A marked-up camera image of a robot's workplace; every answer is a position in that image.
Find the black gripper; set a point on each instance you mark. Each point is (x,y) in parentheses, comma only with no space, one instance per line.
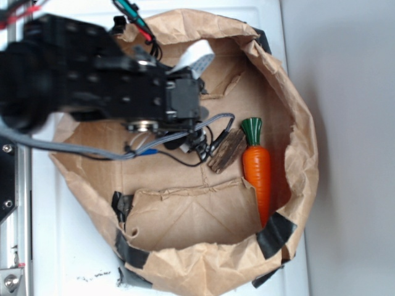
(144,93)

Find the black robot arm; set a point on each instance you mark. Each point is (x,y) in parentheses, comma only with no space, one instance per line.
(65,65)

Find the brown wood block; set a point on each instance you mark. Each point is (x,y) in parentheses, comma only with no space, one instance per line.
(229,151)

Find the crumpled brown paper bag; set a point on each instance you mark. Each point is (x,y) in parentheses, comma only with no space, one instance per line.
(191,231)

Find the orange plastic toy carrot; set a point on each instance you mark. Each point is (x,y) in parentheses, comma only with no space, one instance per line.
(257,166)

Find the aluminum extrusion rail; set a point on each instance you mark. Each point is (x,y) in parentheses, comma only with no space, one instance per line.
(16,254)

